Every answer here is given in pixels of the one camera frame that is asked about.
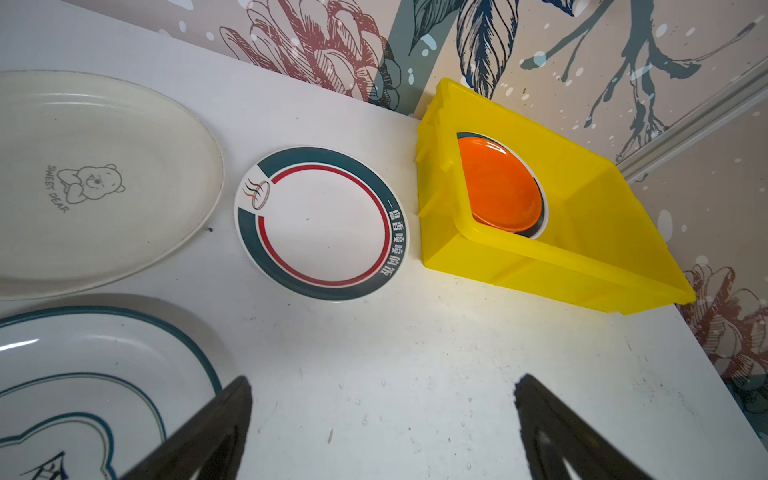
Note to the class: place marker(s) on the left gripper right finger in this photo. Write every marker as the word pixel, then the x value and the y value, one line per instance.
pixel 559 444

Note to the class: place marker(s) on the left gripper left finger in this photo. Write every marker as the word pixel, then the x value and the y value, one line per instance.
pixel 208 446

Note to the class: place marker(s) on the white plate black rings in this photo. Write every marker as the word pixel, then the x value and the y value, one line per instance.
pixel 90 390

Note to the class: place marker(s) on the orange plate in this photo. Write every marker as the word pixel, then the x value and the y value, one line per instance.
pixel 498 186

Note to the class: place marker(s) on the small green rimmed plate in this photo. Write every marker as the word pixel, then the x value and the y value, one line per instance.
pixel 320 223

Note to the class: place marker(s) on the plain cream plate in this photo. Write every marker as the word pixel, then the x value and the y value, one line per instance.
pixel 100 179

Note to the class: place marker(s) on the yellow plastic bin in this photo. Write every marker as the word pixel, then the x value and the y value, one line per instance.
pixel 597 248

